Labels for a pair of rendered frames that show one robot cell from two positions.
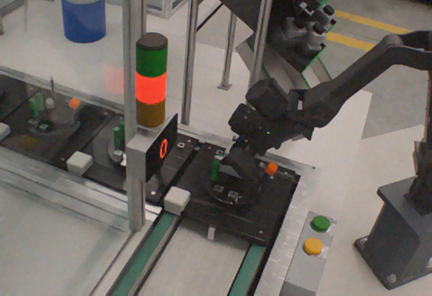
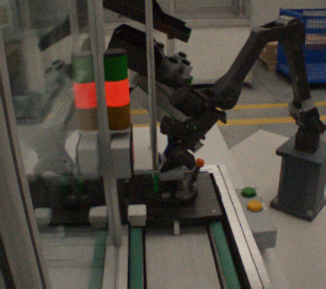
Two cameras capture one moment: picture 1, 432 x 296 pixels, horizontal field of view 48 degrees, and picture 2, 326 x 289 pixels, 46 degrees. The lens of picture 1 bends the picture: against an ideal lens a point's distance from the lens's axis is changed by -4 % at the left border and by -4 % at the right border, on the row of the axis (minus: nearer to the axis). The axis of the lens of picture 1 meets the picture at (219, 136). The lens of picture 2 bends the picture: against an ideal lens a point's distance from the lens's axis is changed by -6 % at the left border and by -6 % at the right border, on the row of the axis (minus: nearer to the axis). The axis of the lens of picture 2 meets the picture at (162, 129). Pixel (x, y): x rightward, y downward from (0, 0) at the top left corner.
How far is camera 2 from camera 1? 0.38 m
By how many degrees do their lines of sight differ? 23
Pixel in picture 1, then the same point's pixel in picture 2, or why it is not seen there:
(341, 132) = (213, 150)
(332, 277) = not seen: hidden behind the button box
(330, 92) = (231, 78)
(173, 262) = (159, 259)
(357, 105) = (212, 132)
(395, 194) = (288, 149)
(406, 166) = (268, 153)
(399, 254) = (308, 190)
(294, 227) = (233, 201)
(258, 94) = (183, 95)
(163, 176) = not seen: hidden behind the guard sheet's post
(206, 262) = (183, 250)
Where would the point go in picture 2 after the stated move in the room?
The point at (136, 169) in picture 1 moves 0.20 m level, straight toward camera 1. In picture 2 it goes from (122, 168) to (180, 217)
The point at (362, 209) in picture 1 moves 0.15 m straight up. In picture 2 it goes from (260, 185) to (263, 146)
